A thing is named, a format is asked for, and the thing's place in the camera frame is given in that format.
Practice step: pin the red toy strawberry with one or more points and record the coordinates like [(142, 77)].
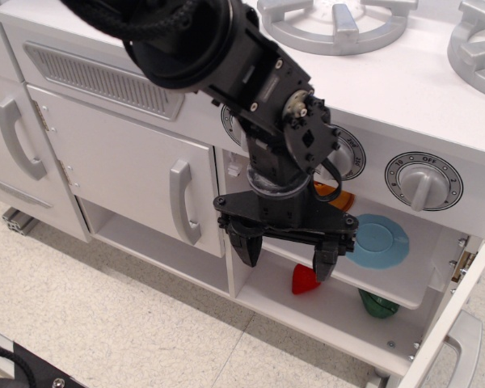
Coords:
[(303, 280)]

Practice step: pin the grey cabinet door handle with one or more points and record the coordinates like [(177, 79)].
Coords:
[(179, 178)]

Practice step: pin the grey timer knob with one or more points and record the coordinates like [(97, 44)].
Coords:
[(424, 182), (231, 126)]

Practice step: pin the aluminium frame extrusion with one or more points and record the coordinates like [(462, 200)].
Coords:
[(19, 222)]

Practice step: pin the grey left timer knob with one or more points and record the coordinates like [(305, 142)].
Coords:
[(231, 126)]

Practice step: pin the silver stove burner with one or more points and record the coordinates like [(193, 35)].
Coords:
[(336, 28), (467, 58)]

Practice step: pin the grey far left handle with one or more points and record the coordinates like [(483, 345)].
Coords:
[(9, 116)]

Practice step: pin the grey vent grille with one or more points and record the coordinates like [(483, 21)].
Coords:
[(104, 81)]

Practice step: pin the white far left cabinet door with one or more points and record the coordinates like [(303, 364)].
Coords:
[(49, 199)]

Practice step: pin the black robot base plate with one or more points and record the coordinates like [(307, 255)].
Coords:
[(31, 371)]

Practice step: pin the silver left stove burner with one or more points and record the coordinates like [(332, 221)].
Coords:
[(336, 28)]

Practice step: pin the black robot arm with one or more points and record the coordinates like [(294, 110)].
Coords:
[(216, 47)]

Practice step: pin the light blue toy plate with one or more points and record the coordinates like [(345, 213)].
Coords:
[(380, 243)]

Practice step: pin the white oven door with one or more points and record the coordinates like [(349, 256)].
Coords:
[(455, 328)]

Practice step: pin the grey middle temperature knob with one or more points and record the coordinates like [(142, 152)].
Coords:
[(350, 158)]

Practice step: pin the orange toy food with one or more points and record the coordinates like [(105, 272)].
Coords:
[(344, 201)]

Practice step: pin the white toy kitchen unit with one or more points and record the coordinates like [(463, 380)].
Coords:
[(402, 98)]

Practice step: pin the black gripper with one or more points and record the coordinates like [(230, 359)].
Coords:
[(247, 217)]

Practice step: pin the grey right timer knob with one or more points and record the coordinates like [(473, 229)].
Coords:
[(424, 182)]

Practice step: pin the silver right stove burner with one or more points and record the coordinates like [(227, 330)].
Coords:
[(467, 58)]

